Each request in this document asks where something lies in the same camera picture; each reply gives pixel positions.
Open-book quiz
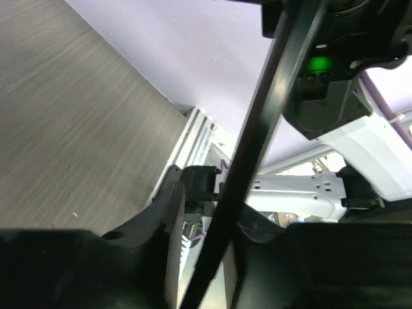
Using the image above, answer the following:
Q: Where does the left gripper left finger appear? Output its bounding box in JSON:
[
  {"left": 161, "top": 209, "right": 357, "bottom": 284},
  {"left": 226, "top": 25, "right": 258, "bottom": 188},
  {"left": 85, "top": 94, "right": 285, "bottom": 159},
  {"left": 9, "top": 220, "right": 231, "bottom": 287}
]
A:
[{"left": 1, "top": 165, "right": 185, "bottom": 308}]

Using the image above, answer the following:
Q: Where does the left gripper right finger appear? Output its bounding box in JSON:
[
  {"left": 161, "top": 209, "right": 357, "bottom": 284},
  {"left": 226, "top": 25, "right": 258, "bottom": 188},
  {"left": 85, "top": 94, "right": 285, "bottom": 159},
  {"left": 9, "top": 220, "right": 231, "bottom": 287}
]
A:
[{"left": 230, "top": 207, "right": 411, "bottom": 308}]

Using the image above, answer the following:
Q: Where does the lavender folding umbrella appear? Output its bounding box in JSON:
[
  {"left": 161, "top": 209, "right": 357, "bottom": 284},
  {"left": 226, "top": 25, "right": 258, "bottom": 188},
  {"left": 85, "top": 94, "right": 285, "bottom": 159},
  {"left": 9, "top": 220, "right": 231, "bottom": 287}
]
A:
[{"left": 180, "top": 1, "right": 328, "bottom": 308}]

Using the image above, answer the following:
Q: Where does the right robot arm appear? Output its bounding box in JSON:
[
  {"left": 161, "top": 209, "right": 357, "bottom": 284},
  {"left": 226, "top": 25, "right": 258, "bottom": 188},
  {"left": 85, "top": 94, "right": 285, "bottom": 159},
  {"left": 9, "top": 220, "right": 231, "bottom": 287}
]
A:
[{"left": 247, "top": 1, "right": 411, "bottom": 224}]

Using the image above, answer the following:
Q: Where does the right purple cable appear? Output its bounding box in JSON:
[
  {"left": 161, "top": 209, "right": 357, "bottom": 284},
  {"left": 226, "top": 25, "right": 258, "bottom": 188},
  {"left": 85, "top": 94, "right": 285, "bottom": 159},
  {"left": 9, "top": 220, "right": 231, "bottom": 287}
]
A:
[{"left": 360, "top": 70, "right": 412, "bottom": 145}]

